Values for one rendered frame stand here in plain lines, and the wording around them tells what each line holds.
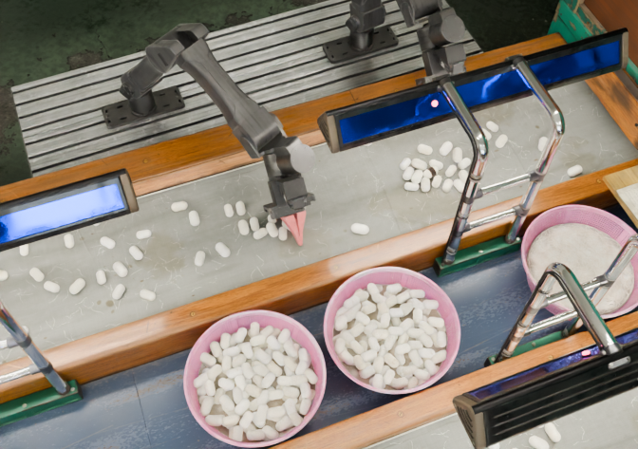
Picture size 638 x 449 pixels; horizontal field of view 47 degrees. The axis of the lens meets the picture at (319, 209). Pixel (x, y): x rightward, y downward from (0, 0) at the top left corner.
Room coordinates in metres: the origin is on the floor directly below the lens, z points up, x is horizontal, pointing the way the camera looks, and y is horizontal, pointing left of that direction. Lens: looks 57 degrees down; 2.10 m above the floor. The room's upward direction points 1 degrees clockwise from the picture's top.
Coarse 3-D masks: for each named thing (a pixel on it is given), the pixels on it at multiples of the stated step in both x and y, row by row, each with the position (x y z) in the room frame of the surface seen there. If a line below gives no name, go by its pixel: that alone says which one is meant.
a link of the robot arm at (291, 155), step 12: (276, 120) 0.98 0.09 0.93; (252, 144) 0.91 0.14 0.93; (276, 144) 0.91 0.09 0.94; (288, 144) 0.89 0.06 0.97; (300, 144) 0.89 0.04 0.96; (252, 156) 0.91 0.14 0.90; (276, 156) 0.90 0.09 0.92; (288, 156) 0.87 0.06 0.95; (300, 156) 0.87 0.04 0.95; (312, 156) 0.88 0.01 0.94; (288, 168) 0.86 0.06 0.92; (300, 168) 0.85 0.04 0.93
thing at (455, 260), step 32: (448, 96) 0.89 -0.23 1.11; (544, 96) 0.89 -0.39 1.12; (480, 128) 0.81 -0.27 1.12; (480, 160) 0.77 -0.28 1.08; (544, 160) 0.83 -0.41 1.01; (480, 192) 0.78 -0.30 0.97; (480, 224) 0.79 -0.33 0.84; (512, 224) 0.83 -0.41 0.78; (448, 256) 0.77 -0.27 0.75; (480, 256) 0.79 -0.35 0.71
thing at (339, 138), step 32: (608, 32) 1.06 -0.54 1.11; (512, 64) 0.97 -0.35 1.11; (544, 64) 0.99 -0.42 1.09; (576, 64) 1.01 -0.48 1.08; (608, 64) 1.02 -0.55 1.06; (384, 96) 0.89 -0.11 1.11; (416, 96) 0.90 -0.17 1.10; (480, 96) 0.93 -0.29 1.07; (512, 96) 0.94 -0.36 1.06; (320, 128) 0.86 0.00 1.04; (352, 128) 0.84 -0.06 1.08; (384, 128) 0.85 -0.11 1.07; (416, 128) 0.87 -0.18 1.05
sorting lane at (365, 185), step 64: (448, 128) 1.12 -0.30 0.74; (512, 128) 1.13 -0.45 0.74; (576, 128) 1.13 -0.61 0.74; (192, 192) 0.92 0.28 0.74; (256, 192) 0.93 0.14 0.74; (320, 192) 0.93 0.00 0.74; (384, 192) 0.94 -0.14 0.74; (448, 192) 0.94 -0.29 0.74; (512, 192) 0.94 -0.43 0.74; (0, 256) 0.75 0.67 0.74; (64, 256) 0.75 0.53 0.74; (128, 256) 0.76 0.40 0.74; (192, 256) 0.76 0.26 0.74; (256, 256) 0.76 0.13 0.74; (320, 256) 0.77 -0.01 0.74; (64, 320) 0.61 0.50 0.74; (128, 320) 0.61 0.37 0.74
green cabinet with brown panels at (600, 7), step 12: (564, 0) 1.46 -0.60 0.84; (576, 0) 1.42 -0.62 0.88; (588, 0) 1.41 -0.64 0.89; (600, 0) 1.37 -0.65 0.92; (612, 0) 1.34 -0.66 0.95; (624, 0) 1.31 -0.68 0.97; (636, 0) 1.28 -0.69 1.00; (576, 12) 1.41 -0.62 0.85; (588, 12) 1.38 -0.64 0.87; (600, 12) 1.36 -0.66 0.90; (612, 12) 1.33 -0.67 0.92; (624, 12) 1.30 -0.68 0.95; (636, 12) 1.27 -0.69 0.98; (588, 24) 1.36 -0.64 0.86; (600, 24) 1.34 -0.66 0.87; (612, 24) 1.31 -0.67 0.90; (624, 24) 1.28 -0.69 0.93; (636, 24) 1.26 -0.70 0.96; (636, 36) 1.24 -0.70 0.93; (636, 48) 1.23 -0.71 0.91; (636, 60) 1.21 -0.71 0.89; (636, 72) 1.19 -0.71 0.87
